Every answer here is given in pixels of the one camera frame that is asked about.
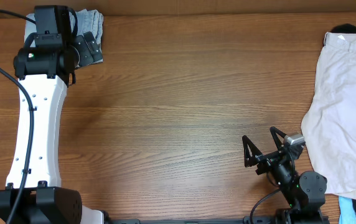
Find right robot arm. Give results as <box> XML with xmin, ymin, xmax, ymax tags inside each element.
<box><xmin>242</xmin><ymin>126</ymin><xmax>329</xmax><ymax>224</ymax></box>

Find light blue denim shorts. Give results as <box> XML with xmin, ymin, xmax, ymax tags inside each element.
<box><xmin>24</xmin><ymin>7</ymin><xmax>103</xmax><ymax>66</ymax></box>

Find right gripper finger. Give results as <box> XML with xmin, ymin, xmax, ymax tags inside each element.
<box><xmin>242</xmin><ymin>135</ymin><xmax>263</xmax><ymax>167</ymax></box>
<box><xmin>269</xmin><ymin>126</ymin><xmax>287</xmax><ymax>149</ymax></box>

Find light blue cloth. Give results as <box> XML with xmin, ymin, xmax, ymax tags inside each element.
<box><xmin>339</xmin><ymin>196</ymin><xmax>356</xmax><ymax>224</ymax></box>

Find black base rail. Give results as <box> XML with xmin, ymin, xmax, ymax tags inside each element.
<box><xmin>105</xmin><ymin>216</ymin><xmax>330</xmax><ymax>224</ymax></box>

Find beige cotton shorts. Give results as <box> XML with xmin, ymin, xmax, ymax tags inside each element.
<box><xmin>301</xmin><ymin>32</ymin><xmax>356</xmax><ymax>199</ymax></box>

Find black garment top right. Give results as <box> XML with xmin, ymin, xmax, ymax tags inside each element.
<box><xmin>330</xmin><ymin>24</ymin><xmax>356</xmax><ymax>34</ymax></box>

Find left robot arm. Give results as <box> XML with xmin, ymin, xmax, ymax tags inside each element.
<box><xmin>0</xmin><ymin>30</ymin><xmax>109</xmax><ymax>223</ymax></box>

